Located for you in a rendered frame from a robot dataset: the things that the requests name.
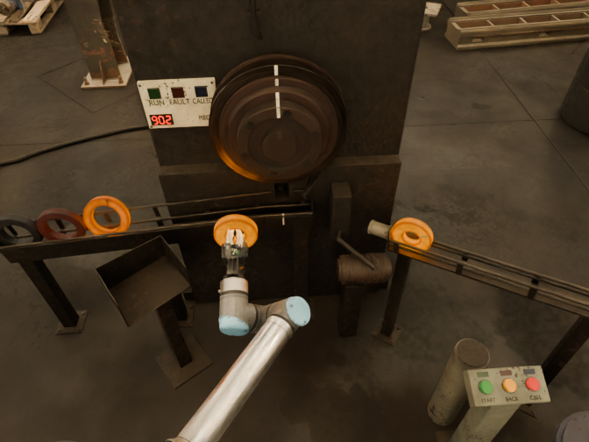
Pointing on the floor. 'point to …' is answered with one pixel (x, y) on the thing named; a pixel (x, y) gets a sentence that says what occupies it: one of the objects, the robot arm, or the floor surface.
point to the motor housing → (348, 297)
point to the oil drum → (578, 98)
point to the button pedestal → (493, 403)
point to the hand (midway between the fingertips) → (235, 229)
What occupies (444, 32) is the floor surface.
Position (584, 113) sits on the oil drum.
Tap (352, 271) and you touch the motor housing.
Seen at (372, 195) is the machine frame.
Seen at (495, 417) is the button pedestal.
